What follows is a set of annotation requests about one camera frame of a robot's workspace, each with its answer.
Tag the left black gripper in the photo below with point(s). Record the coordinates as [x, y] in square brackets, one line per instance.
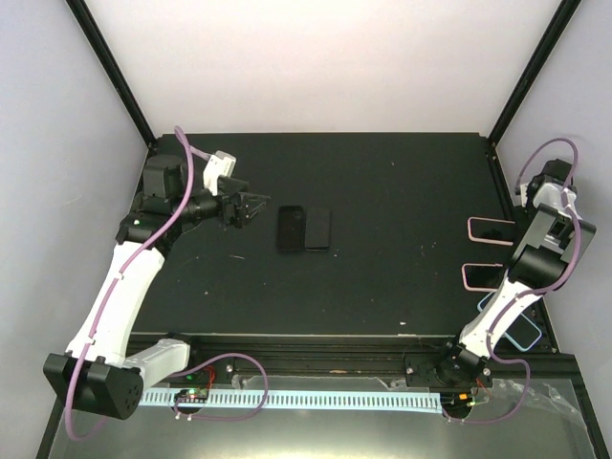
[239, 217]

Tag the black phone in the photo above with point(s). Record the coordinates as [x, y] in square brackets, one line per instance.
[290, 230]

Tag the black phone case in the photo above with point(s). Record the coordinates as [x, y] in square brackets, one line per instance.
[317, 229]

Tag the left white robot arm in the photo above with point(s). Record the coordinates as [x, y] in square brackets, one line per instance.
[94, 373]

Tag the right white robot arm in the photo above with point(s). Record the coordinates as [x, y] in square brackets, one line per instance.
[543, 259]

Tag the middle pink cased phone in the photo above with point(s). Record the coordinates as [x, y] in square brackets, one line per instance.
[482, 277]

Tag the pink cased phone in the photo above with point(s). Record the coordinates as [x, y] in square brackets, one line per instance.
[482, 277]
[491, 231]

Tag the far pink cased phone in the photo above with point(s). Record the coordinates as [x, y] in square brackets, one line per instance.
[491, 231]

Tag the blue cased phone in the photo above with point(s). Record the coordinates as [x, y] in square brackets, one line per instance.
[524, 334]

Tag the left small circuit board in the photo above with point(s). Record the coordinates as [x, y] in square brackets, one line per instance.
[191, 396]

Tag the small circuit board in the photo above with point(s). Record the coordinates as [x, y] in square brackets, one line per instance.
[191, 396]
[458, 399]

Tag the right small circuit board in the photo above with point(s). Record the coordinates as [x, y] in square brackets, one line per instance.
[458, 399]

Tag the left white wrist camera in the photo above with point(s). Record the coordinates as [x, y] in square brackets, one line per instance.
[219, 165]

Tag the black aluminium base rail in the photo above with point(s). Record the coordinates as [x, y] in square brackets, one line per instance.
[410, 358]

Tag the left black frame post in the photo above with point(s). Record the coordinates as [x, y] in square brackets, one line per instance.
[97, 42]

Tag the black frame post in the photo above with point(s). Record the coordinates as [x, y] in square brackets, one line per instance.
[97, 42]
[552, 34]

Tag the white slotted cable duct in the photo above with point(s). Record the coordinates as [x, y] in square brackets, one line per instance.
[419, 402]

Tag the right black frame post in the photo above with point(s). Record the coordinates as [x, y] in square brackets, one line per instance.
[552, 34]

